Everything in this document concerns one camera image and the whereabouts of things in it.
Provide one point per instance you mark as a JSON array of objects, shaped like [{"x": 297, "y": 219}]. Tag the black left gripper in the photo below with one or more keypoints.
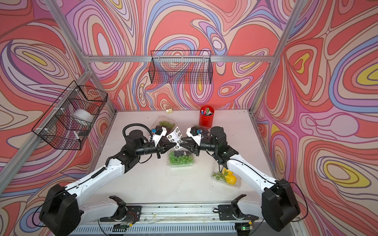
[{"x": 162, "y": 148}]

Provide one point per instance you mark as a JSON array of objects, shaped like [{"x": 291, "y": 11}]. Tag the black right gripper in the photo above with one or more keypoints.
[{"x": 192, "y": 148}]

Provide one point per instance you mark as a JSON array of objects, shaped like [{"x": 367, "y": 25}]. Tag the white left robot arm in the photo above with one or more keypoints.
[{"x": 64, "y": 208}]

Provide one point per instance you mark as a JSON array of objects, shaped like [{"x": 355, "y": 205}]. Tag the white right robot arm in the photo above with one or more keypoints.
[{"x": 278, "y": 205}]

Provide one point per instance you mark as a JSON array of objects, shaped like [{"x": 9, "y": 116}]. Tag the clear box green black grapes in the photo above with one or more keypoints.
[{"x": 180, "y": 158}]

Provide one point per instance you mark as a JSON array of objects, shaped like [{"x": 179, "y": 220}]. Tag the clear box red green grapes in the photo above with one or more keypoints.
[{"x": 162, "y": 121}]

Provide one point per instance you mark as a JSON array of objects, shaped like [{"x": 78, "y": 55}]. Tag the red pen cup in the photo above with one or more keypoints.
[{"x": 206, "y": 116}]

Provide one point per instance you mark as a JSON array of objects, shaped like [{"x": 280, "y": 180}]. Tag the clear box with lemons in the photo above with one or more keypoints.
[{"x": 226, "y": 177}]

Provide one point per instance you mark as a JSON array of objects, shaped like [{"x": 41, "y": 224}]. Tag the white tape roll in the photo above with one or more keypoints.
[{"x": 83, "y": 115}]

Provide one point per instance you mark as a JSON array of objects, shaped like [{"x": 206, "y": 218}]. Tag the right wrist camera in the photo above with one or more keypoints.
[{"x": 195, "y": 133}]

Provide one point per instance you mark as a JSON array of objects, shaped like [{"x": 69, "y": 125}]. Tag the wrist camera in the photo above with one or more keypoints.
[
  {"x": 195, "y": 133},
  {"x": 158, "y": 132}
]

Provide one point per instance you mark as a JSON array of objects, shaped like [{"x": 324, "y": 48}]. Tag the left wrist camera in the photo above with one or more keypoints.
[{"x": 158, "y": 132}]

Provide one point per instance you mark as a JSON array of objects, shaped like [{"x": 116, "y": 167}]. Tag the black wire basket on back wall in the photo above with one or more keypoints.
[{"x": 181, "y": 67}]

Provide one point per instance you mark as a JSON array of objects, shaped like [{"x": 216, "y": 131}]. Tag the black wire basket on wall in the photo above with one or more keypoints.
[
  {"x": 59, "y": 129},
  {"x": 181, "y": 67}
]

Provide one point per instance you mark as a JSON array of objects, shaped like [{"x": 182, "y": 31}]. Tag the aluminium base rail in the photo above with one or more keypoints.
[{"x": 208, "y": 218}]

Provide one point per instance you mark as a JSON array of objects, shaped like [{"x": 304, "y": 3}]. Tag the black wire basket on left wall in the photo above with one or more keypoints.
[{"x": 59, "y": 129}]

